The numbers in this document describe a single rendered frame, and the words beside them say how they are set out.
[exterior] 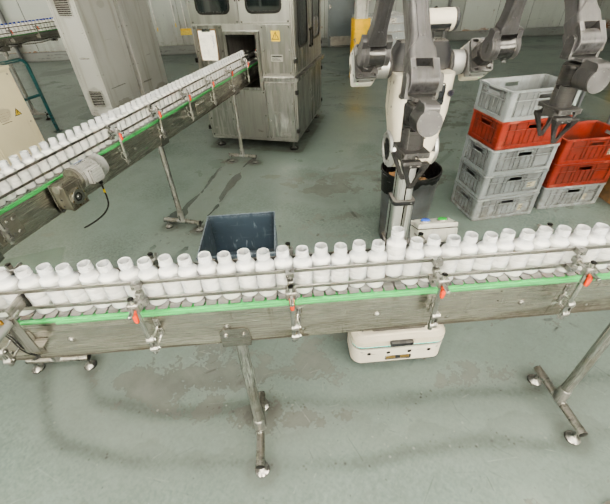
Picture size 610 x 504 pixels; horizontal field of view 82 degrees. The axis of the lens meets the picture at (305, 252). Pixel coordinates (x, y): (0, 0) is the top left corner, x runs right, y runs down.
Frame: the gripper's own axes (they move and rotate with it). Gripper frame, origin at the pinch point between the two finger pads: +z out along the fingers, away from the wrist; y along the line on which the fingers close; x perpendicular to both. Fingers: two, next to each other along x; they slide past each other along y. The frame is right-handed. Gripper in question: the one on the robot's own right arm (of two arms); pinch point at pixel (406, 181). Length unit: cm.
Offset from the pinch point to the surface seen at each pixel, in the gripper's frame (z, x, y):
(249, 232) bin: 48, -51, -60
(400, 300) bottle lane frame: 40.3, 2.3, 3.0
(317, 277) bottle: 30.2, -24.5, 0.5
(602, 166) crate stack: 82, 250, -193
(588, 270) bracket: 28, 56, 10
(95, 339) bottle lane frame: 47, -98, 3
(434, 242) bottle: 20.3, 11.2, 0.3
